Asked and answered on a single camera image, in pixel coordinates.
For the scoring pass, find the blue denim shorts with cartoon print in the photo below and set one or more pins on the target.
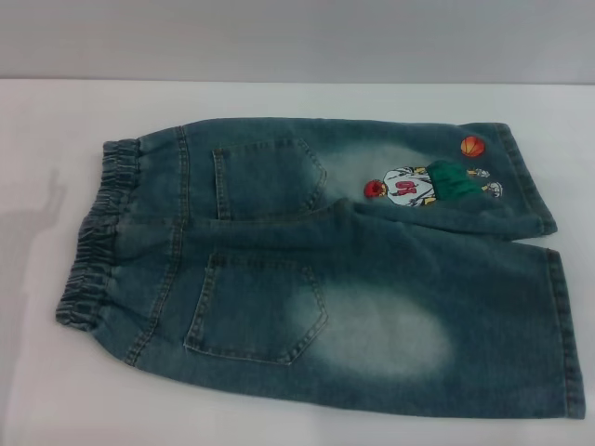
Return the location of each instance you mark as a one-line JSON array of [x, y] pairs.
[[325, 260]]

